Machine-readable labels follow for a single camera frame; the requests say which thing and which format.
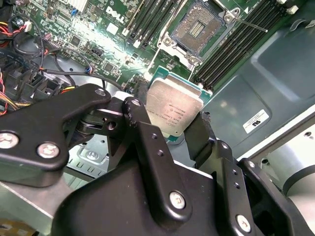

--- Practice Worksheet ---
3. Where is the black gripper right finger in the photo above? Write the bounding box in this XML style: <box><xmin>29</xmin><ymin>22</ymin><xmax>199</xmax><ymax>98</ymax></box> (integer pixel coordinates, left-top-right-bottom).
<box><xmin>184</xmin><ymin>111</ymin><xmax>308</xmax><ymax>236</ymax></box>

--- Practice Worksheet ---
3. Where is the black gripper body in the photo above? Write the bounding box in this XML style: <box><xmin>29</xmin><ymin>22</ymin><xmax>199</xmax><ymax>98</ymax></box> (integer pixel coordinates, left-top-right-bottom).
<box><xmin>50</xmin><ymin>159</ymin><xmax>223</xmax><ymax>236</ymax></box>

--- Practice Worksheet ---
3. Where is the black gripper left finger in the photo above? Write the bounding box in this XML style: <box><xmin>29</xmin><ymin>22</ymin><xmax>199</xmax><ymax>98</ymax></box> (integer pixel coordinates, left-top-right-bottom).
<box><xmin>0</xmin><ymin>83</ymin><xmax>193</xmax><ymax>225</ymax></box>

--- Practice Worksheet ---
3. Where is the silver CPU green substrate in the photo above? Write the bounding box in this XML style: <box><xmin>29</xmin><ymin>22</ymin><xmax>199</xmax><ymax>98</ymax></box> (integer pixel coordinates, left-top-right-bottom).
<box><xmin>144</xmin><ymin>65</ymin><xmax>213</xmax><ymax>145</ymax></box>

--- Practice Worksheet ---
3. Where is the metal socket cover frame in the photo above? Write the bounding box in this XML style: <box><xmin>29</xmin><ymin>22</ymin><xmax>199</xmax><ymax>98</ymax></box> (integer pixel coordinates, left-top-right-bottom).
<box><xmin>144</xmin><ymin>46</ymin><xmax>199</xmax><ymax>83</ymax></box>

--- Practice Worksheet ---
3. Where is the thin wire locking lever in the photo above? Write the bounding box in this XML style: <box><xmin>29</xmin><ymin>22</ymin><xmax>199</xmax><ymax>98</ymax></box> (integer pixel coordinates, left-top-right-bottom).
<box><xmin>236</xmin><ymin>17</ymin><xmax>269</xmax><ymax>33</ymax></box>

